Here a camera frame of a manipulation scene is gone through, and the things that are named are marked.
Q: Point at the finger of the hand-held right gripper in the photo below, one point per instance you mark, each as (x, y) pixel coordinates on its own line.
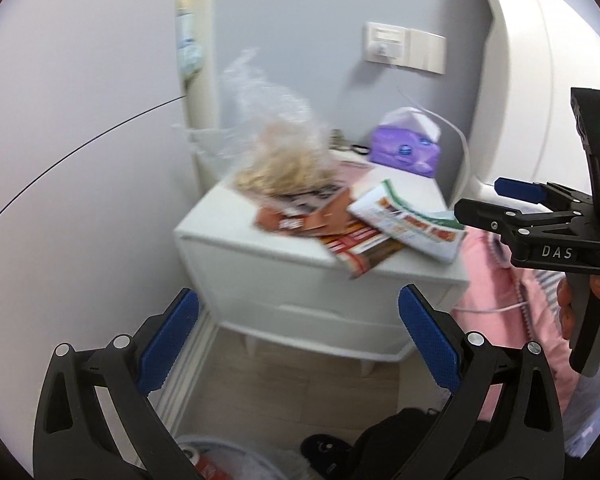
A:
(480, 212)
(520, 189)

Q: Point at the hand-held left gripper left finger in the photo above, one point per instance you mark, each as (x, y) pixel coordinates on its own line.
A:
(172, 340)

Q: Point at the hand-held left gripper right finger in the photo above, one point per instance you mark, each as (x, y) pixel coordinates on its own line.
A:
(427, 340)

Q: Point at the grey trash bin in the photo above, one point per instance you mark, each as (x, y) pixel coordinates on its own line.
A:
(275, 462)

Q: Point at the person's right hand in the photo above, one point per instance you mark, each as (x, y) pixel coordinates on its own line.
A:
(565, 305)

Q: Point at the white green snack packet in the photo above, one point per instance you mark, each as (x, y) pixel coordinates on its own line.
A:
(415, 230)

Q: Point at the pink blanket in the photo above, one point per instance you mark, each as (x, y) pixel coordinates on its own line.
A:
(485, 290)

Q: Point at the purple tissue pack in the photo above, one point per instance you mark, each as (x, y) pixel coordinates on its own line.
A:
(402, 150)

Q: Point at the white bed headboard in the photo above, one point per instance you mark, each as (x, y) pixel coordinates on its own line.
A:
(530, 85)

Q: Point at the red brown snack packet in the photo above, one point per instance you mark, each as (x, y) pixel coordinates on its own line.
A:
(365, 250)

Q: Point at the white nightstand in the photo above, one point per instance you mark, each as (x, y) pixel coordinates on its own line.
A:
(280, 270)

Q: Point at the red drink can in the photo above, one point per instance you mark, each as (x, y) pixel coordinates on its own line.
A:
(217, 467)

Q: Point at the orange snack packet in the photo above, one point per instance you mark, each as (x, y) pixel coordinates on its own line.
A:
(325, 217)

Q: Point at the clear bag of peanut shells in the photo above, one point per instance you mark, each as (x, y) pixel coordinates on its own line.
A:
(285, 160)

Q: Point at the plain white wall plate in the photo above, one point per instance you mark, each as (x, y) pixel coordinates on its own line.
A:
(427, 52)

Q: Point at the white wall pipe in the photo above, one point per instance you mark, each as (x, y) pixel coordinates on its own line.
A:
(202, 35)

